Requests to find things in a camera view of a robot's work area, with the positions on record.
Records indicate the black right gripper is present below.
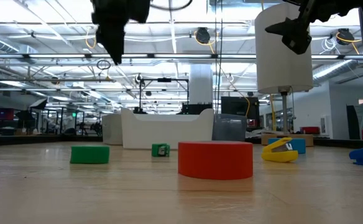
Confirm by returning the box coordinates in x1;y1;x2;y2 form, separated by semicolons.
264;0;350;55

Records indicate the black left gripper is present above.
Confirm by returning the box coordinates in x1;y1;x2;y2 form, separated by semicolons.
91;0;151;65

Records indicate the blue tape roll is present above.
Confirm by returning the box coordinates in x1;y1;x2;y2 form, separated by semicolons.
267;138;306;155

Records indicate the green rectangular block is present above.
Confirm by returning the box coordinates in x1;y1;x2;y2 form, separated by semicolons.
70;145;111;165

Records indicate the small green stapler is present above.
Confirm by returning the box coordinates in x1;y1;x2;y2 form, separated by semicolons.
151;142;171;157

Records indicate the yellow stapler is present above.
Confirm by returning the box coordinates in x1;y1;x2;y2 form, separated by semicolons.
261;137;299;163

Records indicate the red tape roll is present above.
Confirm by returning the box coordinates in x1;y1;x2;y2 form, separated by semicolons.
177;141;254;180

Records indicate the white shade table lamp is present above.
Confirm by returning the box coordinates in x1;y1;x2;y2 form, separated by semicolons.
254;2;315;147

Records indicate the light grey plastic bin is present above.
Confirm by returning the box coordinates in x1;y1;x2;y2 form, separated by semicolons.
101;113;123;146

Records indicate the black background monitor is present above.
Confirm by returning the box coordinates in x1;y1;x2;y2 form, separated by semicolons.
221;96;260;129

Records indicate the red box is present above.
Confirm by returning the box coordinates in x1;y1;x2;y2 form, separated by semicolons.
299;126;321;135

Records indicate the white building column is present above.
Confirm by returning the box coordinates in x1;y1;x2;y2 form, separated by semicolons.
189;63;214;106

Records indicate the white plastic bin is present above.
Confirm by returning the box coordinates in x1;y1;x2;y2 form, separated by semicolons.
121;107;216;151

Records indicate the dark translucent plastic bin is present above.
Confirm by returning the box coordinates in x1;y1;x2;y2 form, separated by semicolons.
211;113;248;142

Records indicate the black background machine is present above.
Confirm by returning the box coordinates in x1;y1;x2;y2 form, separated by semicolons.
181;102;213;115

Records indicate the black ceiling cable reel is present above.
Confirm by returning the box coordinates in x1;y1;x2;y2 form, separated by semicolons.
195;27;212;45
336;28;356;46

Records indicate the black background gantry frame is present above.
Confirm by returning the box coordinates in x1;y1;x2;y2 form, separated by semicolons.
139;77;190;114

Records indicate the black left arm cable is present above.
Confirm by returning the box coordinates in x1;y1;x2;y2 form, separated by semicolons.
150;0;193;12

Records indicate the black hanging cable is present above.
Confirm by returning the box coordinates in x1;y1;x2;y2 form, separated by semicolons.
214;0;223;114

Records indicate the yellow hanging cable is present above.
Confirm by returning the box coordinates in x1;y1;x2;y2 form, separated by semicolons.
269;93;278;131

